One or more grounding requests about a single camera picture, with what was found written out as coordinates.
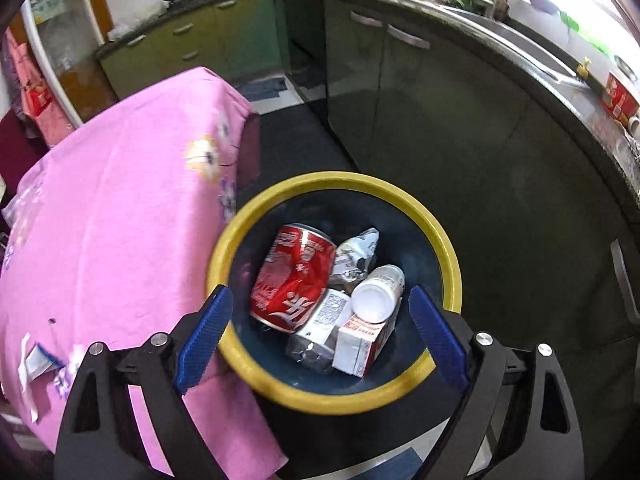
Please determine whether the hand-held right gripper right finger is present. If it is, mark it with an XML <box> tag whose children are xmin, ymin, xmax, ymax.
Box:
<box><xmin>409</xmin><ymin>285</ymin><xmax>586</xmax><ymax>480</ymax></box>

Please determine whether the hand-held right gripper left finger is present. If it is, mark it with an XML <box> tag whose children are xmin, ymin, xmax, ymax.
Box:
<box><xmin>52</xmin><ymin>284</ymin><xmax>234</xmax><ymax>480</ymax></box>

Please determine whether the small white plastic bottle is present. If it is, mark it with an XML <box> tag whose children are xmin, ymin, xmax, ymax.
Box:
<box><xmin>351</xmin><ymin>265</ymin><xmax>406</xmax><ymax>323</ymax></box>

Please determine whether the yellow rimmed trash bin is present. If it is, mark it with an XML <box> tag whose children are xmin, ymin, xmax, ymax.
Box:
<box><xmin>205</xmin><ymin>171</ymin><xmax>463</xmax><ymax>471</ymax></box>

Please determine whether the white and red carton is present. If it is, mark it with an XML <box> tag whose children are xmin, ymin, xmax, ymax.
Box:
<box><xmin>331</xmin><ymin>312</ymin><xmax>396</xmax><ymax>378</ymax></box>

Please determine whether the red drink can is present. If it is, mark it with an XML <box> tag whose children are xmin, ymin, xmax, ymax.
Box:
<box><xmin>249</xmin><ymin>223</ymin><xmax>338</xmax><ymax>333</ymax></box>

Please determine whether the silver snack wrapper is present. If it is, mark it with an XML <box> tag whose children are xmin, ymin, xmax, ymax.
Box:
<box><xmin>330</xmin><ymin>227</ymin><xmax>381</xmax><ymax>293</ymax></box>

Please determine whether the silver printed box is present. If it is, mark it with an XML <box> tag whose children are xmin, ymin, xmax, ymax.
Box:
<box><xmin>285</xmin><ymin>289</ymin><xmax>353</xmax><ymax>376</ymax></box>

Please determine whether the pink floral tablecloth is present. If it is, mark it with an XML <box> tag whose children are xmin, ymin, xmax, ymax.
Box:
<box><xmin>0</xmin><ymin>66</ymin><xmax>288</xmax><ymax>480</ymax></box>

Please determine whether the white and blue wrapper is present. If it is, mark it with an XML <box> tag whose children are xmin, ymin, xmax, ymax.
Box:
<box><xmin>17</xmin><ymin>332</ymin><xmax>66</xmax><ymax>423</ymax></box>

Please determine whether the dark glossy kitchen cabinet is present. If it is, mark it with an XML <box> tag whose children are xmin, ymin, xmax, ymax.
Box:
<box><xmin>272</xmin><ymin>0</ymin><xmax>640</xmax><ymax>361</ymax></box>

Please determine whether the dark blue floor mat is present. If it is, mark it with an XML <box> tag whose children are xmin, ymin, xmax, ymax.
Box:
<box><xmin>240</xmin><ymin>76</ymin><xmax>286</xmax><ymax>103</ymax></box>

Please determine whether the black kitchen countertop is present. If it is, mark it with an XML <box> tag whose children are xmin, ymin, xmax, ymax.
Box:
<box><xmin>95</xmin><ymin>0</ymin><xmax>640</xmax><ymax>201</ymax></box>

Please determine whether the dark red chair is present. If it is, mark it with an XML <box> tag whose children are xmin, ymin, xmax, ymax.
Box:
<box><xmin>0</xmin><ymin>110</ymin><xmax>51</xmax><ymax>186</ymax></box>

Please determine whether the red striped garment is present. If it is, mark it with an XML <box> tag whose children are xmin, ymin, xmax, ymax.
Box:
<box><xmin>5</xmin><ymin>27</ymin><xmax>76</xmax><ymax>146</ymax></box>

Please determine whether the red printed box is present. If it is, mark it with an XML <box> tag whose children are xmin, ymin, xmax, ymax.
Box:
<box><xmin>602</xmin><ymin>71</ymin><xmax>640</xmax><ymax>121</ymax></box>

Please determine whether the green kitchen cabinet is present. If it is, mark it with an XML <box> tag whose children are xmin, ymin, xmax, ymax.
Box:
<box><xmin>97</xmin><ymin>0</ymin><xmax>283</xmax><ymax>101</ymax></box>

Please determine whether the stainless steel sink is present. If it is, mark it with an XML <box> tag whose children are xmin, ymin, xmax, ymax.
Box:
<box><xmin>492</xmin><ymin>15</ymin><xmax>576</xmax><ymax>81</ymax></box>

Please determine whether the green cloth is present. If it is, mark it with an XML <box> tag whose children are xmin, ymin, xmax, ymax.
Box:
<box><xmin>560</xmin><ymin>10</ymin><xmax>608</xmax><ymax>56</ymax></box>

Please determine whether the white door frame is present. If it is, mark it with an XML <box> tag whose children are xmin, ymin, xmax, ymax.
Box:
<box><xmin>20</xmin><ymin>0</ymin><xmax>83</xmax><ymax>128</ymax></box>

